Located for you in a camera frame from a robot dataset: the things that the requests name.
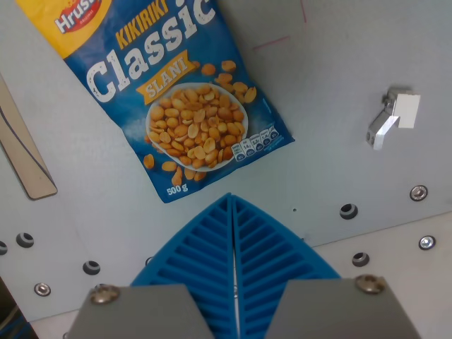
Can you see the silver screw with washer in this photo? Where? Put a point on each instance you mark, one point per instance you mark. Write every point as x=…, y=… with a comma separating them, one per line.
x=427, y=242
x=42, y=289
x=419, y=193

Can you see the grey round hole bushing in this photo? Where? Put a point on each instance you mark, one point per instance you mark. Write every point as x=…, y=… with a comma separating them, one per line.
x=91, y=267
x=1, y=247
x=25, y=239
x=360, y=259
x=348, y=210

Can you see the white square tag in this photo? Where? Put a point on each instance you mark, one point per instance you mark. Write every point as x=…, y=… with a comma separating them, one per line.
x=407, y=110

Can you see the blue object at table edge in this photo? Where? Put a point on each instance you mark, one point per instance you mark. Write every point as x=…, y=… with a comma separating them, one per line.
x=14, y=326

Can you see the beige wooden strip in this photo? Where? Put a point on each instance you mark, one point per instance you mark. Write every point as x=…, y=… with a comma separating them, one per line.
x=24, y=155

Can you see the small metal bracket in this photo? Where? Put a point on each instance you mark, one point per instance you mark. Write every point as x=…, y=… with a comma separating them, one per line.
x=378, y=127

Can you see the blue peanut snack bag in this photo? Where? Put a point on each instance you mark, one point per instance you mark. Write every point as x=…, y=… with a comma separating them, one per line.
x=169, y=88

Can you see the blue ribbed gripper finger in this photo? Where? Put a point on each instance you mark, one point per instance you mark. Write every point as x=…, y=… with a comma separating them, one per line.
x=268, y=247
x=197, y=247

